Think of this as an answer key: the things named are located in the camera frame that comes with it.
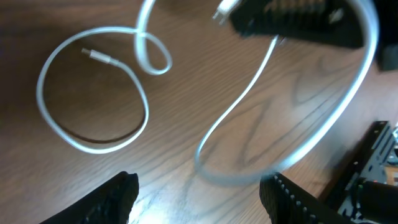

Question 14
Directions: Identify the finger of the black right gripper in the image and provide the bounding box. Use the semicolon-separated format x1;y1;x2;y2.
229;0;363;49

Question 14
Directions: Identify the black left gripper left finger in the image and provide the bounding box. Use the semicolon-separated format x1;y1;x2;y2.
40;171;139;224

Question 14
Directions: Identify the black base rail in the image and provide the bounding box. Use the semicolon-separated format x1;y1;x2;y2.
320;121;397;223

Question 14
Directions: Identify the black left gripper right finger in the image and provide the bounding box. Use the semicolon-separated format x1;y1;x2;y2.
259;173;352;224

